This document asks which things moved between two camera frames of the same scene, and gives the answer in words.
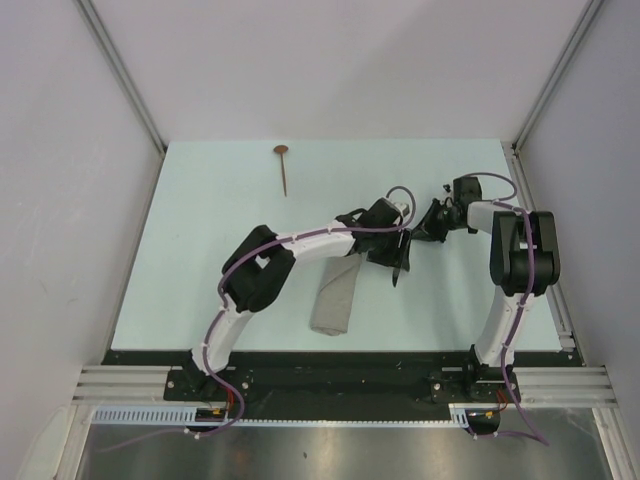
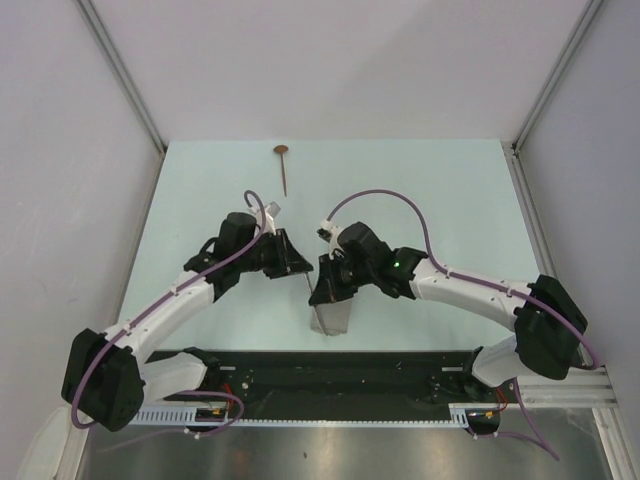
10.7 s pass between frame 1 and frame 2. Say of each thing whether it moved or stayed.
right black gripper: moved
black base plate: stayed
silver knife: moved
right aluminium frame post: stayed
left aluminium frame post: stayed
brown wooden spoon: stayed
